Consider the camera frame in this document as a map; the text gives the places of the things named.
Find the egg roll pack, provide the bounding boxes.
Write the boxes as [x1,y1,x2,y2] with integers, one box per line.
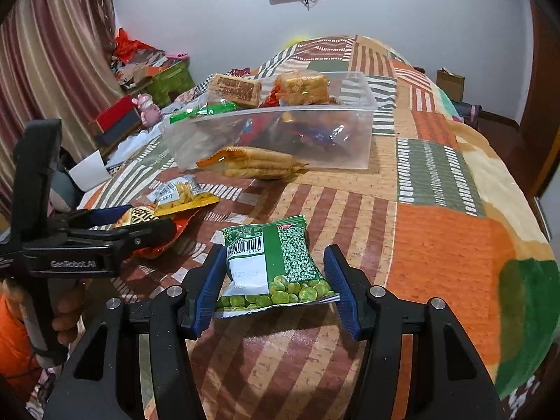
[196,146,308,180]

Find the sponge cake loaf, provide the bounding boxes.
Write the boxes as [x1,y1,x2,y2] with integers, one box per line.
[209,74,262,108]

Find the brown paper bag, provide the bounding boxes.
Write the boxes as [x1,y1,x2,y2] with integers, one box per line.
[436,68,465,103]

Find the clear bag orange crackers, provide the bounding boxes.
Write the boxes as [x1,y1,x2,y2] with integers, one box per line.
[274,72,330,106]

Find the clear plastic storage bin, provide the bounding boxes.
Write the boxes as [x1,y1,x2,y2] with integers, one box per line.
[160,71,378,170]

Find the striped pink beige curtain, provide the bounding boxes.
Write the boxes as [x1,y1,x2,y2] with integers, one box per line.
[1,0,123,217]

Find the left hand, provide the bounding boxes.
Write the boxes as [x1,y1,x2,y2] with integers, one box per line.
[1,279,86,345]

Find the pink plush toy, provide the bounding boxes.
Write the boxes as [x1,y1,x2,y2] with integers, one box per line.
[132,93,162,128]

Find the green peas snack bag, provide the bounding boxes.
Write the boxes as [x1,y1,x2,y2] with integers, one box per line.
[215,215,340,319]

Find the white plastic bag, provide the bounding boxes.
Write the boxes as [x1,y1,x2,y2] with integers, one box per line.
[105,125,160,170]

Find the clear bag green seal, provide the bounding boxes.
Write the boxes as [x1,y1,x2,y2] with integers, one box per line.
[169,100,237,124]

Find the yellow white snack packet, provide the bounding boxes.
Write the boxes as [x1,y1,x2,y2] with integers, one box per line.
[147,175,220,217]

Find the red flat box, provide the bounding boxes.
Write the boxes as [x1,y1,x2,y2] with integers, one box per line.
[95,95,135,133]

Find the yellow orange snack bag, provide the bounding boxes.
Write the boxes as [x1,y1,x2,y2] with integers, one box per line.
[111,206,200,259]

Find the green storage box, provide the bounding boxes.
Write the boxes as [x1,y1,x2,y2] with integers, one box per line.
[146,61,196,108]

